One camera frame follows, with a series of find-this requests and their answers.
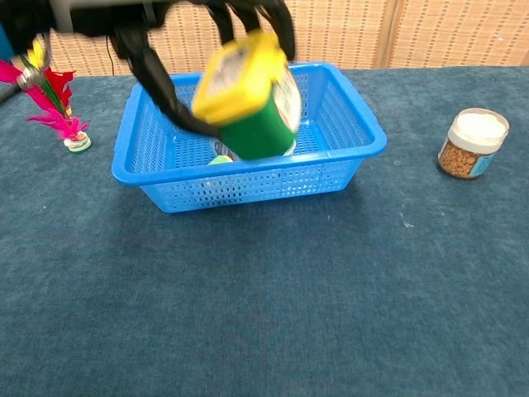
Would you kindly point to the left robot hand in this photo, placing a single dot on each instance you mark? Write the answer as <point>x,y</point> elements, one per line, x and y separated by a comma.
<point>161,82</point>

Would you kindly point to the light blue plastic mug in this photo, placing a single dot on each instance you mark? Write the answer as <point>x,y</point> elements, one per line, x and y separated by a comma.
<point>225,149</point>

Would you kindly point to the colourful feather shuttlecock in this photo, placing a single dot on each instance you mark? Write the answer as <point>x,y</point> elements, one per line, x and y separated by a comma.
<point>74,128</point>

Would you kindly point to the green container with yellow lid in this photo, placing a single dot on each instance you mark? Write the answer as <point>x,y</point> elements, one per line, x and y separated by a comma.
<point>252,132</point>

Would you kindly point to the clear jar with white lid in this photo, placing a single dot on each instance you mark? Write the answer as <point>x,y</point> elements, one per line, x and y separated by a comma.
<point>471,157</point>

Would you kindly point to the blue perforated plastic basket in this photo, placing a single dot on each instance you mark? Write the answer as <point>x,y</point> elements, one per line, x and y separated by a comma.
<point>248,190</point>

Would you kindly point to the small green ball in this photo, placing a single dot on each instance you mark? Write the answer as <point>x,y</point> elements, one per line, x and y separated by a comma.
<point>220,160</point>

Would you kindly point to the teal table cloth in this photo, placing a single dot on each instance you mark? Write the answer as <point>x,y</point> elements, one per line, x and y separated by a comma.
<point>264,310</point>

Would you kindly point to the bamboo folding screen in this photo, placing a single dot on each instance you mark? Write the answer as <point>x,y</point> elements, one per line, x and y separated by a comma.
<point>413,33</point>

